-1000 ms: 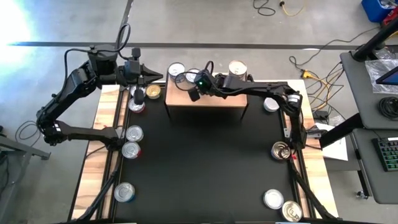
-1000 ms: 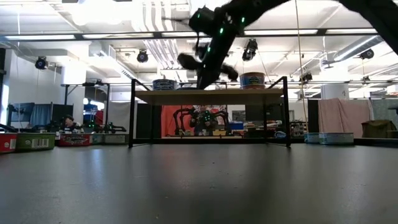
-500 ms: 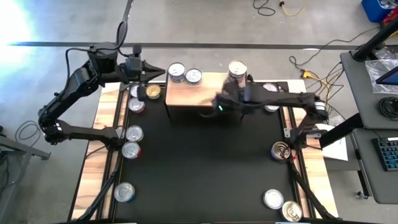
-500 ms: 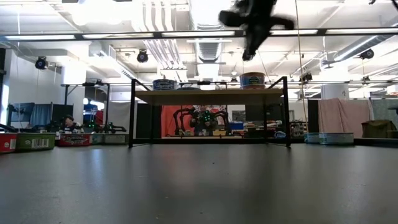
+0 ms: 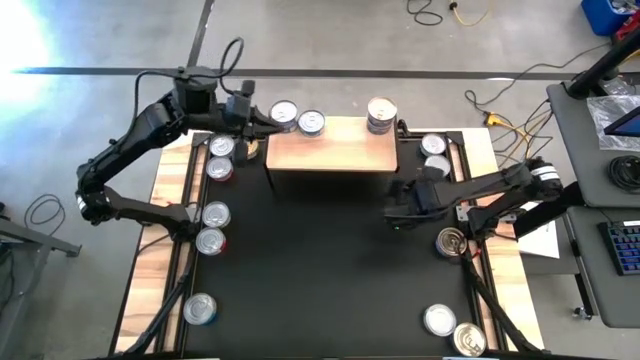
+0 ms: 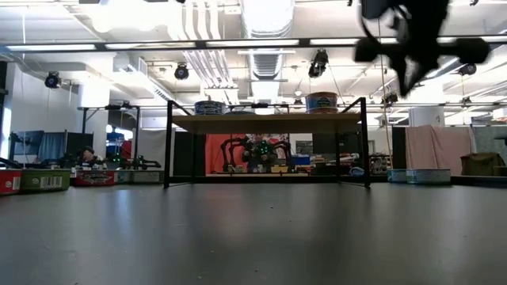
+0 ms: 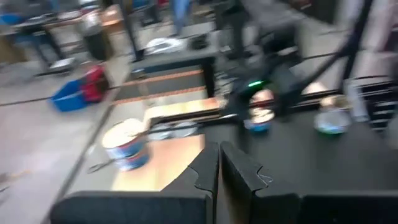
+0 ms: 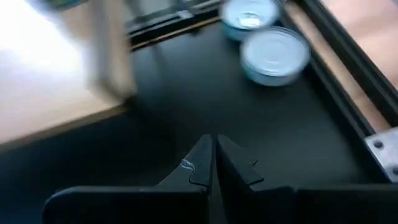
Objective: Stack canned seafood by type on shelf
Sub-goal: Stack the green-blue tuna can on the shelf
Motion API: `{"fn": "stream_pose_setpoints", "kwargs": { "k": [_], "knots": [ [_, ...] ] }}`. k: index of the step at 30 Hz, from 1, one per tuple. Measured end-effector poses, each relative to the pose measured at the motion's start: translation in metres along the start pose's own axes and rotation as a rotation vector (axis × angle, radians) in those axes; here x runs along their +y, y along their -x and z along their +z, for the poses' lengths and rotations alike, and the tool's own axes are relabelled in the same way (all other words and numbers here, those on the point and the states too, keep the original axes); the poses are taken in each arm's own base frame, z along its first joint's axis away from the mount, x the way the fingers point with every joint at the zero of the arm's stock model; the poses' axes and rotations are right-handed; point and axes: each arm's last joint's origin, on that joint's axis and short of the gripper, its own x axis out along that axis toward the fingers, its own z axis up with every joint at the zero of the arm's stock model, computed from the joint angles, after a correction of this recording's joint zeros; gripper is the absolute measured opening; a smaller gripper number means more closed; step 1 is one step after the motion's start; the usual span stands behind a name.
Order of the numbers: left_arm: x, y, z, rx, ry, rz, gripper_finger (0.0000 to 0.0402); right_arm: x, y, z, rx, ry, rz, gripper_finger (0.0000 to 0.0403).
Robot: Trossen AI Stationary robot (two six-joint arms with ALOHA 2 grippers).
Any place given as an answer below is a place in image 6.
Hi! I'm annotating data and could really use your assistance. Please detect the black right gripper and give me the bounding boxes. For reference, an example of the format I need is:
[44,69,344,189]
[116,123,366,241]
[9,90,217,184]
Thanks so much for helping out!
[355,17,492,98]

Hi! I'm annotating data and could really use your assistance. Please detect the pale teal tin can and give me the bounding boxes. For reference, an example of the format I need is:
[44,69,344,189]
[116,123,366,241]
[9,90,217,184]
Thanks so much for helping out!
[387,169,409,184]
[406,169,452,185]

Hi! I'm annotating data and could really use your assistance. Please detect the silver can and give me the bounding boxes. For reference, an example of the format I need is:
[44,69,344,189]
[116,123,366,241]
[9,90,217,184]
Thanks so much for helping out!
[193,100,227,116]

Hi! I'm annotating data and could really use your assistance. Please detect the green label tin can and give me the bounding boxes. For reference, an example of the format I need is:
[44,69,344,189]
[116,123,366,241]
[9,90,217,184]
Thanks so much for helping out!
[19,169,72,194]

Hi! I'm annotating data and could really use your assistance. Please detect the wooden shelf black metal legs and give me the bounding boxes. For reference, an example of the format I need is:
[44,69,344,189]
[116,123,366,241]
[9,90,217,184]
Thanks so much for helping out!
[164,97,372,189]

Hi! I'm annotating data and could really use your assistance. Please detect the white round column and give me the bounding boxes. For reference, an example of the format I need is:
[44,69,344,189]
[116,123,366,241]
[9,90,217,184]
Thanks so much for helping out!
[409,105,445,127]

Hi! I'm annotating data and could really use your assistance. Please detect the pink cloth cover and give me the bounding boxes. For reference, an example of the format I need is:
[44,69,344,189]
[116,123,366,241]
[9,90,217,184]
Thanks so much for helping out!
[404,124,475,175]

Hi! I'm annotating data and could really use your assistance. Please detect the olive brown bag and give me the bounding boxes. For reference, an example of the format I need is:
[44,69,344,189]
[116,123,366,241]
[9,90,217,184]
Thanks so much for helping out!
[459,152,507,177]

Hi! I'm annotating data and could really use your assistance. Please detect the black overhead beam light strips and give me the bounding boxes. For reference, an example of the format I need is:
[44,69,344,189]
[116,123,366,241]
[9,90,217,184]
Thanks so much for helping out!
[0,36,507,52]

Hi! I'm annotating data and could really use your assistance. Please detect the orange red curtain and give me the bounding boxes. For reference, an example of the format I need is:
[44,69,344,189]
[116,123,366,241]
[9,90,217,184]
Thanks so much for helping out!
[204,133,249,173]

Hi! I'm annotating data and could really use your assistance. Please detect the gold-lidded tin can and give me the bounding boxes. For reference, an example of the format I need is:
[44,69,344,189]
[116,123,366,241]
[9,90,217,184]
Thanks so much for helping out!
[132,169,166,184]

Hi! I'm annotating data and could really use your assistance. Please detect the person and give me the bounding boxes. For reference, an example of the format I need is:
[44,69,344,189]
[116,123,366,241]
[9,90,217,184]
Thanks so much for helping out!
[77,145,105,169]

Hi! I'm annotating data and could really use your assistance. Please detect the red fish-print tin can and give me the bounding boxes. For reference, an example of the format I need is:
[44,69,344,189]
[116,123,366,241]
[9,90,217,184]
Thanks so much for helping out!
[74,169,119,188]

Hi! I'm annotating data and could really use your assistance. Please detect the black table mat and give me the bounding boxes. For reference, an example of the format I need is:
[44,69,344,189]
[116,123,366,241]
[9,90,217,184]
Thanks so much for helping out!
[0,180,507,285]

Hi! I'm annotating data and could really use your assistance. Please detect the blue background screen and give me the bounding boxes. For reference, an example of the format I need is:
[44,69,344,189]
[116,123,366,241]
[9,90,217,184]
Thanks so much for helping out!
[15,130,44,158]

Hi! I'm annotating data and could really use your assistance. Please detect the red tin can white patch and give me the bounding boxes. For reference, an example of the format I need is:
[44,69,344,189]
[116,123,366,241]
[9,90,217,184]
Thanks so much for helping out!
[0,169,23,196]

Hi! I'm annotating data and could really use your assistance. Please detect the silver ventilation duct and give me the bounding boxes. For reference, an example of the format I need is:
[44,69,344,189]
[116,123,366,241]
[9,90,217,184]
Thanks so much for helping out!
[240,0,296,80]

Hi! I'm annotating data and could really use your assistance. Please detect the black background rig frame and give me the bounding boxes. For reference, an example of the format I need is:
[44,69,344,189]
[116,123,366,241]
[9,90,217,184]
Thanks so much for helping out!
[81,103,140,171]

